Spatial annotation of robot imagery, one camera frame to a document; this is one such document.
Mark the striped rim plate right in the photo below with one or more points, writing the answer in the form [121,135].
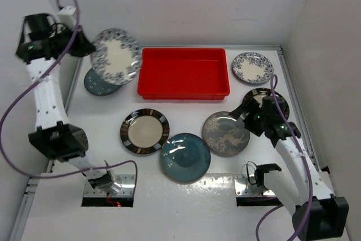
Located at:
[258,94]

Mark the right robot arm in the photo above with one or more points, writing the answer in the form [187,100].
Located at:
[317,213]

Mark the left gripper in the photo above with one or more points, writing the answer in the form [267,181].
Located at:
[84,46]

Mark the grey reindeer plate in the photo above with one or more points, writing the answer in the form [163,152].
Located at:
[225,136]

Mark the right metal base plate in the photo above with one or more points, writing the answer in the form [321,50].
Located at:
[243,188]

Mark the red plastic bin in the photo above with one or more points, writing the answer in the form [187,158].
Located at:
[183,74]

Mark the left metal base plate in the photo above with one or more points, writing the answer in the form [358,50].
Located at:
[123,186]

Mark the small teal plate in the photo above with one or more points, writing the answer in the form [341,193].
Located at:
[95,85]

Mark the striped rim plate left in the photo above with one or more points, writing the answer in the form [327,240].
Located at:
[144,131]

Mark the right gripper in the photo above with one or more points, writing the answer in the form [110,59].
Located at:
[250,126]

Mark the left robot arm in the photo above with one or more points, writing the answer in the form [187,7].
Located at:
[54,136]

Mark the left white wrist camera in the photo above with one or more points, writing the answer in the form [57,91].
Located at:
[68,16]

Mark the large teal plate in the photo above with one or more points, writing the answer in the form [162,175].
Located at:
[185,158]

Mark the blue floral plate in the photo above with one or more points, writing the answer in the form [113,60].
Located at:
[118,57]
[252,68]

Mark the striped rim plate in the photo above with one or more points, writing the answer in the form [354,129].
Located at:
[258,94]
[144,131]

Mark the metal base plate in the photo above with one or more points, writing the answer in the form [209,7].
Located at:
[243,188]
[123,186]

